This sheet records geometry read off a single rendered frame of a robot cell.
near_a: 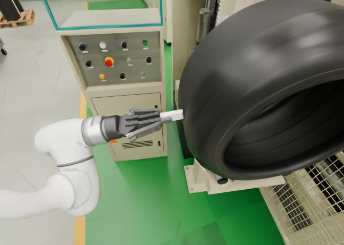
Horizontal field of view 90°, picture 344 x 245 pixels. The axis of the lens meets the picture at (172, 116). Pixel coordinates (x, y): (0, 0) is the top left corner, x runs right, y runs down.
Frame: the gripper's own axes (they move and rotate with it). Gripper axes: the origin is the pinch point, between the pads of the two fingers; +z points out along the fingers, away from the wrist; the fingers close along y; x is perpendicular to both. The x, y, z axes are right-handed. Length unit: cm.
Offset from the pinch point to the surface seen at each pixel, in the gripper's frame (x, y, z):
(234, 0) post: -20.3, 28.2, 28.3
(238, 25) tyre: -20.9, 5.8, 20.5
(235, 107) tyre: -11.0, -12.0, 13.8
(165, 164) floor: 119, 51, -17
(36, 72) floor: 90, 256, -218
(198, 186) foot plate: 122, 25, 10
